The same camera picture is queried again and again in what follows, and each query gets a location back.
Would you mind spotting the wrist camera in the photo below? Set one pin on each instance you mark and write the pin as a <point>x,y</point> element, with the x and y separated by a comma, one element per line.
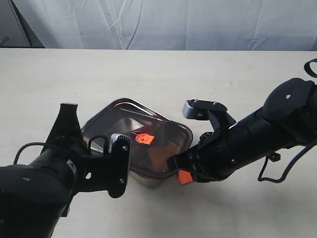
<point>120,161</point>
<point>214,112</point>

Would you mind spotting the white backdrop curtain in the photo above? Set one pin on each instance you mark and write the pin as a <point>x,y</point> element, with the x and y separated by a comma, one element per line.
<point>204,25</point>

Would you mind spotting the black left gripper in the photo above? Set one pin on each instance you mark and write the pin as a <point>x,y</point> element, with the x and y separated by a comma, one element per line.
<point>91,169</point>

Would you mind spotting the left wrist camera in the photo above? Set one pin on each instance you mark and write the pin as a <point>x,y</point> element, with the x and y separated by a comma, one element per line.
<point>120,161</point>

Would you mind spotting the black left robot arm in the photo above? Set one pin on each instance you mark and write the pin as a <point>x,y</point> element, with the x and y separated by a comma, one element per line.
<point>34,197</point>

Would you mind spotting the transparent dark lunch box lid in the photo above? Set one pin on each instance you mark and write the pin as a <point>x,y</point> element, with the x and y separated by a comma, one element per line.
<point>145,127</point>

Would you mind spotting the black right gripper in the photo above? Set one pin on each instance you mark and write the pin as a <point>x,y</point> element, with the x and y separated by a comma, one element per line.
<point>214,158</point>

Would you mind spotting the stainless steel lunch box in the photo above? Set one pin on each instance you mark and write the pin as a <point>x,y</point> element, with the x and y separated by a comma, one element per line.
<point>146,182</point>

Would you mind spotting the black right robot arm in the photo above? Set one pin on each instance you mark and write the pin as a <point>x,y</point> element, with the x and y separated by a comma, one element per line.
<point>287,119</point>

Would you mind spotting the yellow cheese wedge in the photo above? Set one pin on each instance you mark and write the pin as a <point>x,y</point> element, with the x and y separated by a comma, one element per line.
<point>159,155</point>

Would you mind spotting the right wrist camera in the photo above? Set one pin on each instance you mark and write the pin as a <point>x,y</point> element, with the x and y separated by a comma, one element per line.
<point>214,112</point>

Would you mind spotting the black background stand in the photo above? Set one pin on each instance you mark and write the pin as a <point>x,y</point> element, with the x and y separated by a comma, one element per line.
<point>15,32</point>

